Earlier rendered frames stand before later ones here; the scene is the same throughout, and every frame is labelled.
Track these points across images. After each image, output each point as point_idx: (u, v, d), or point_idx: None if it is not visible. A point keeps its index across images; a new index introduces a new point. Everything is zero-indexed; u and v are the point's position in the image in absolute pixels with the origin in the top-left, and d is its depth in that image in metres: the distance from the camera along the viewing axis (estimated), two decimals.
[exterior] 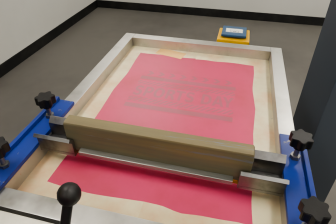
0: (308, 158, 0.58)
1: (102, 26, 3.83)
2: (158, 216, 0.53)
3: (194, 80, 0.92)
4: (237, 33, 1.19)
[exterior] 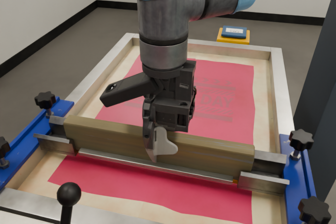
0: (308, 158, 0.58)
1: (102, 26, 3.83)
2: (158, 216, 0.53)
3: (194, 80, 0.92)
4: (237, 33, 1.19)
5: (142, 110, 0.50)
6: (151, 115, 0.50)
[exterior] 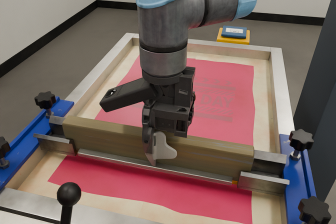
0: (308, 158, 0.58)
1: (102, 26, 3.83)
2: (158, 216, 0.53)
3: (194, 80, 0.92)
4: (237, 33, 1.19)
5: (141, 116, 0.50)
6: (150, 121, 0.50)
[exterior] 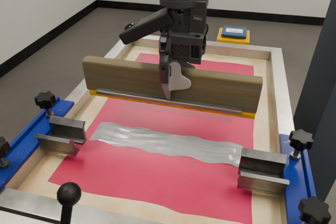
0: (308, 158, 0.58)
1: (102, 26, 3.83)
2: (158, 216, 0.53)
3: None
4: (237, 33, 1.19)
5: (158, 44, 0.54)
6: (167, 48, 0.54)
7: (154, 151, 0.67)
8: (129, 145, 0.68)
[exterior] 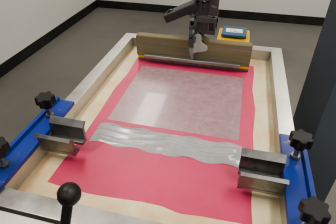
0: (308, 158, 0.58)
1: (102, 26, 3.83)
2: (158, 216, 0.54)
3: None
4: (237, 33, 1.19)
5: (189, 22, 0.88)
6: (194, 25, 0.88)
7: (154, 151, 0.67)
8: (129, 145, 0.68)
